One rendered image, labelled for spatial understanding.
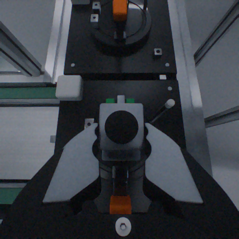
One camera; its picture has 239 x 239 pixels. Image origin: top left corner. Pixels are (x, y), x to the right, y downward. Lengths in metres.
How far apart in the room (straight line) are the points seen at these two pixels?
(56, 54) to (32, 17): 0.30
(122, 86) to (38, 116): 0.21
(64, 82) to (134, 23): 0.19
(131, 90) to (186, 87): 0.12
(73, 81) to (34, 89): 0.11
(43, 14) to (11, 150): 0.47
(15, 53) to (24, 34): 0.32
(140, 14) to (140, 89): 0.17
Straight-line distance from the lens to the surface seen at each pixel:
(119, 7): 0.23
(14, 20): 0.67
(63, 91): 0.26
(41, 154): 0.34
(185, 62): 0.34
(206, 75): 0.49
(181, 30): 0.40
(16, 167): 0.37
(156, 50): 0.31
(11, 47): 0.29
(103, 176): 0.22
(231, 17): 0.34
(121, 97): 0.17
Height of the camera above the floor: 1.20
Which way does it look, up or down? 76 degrees down
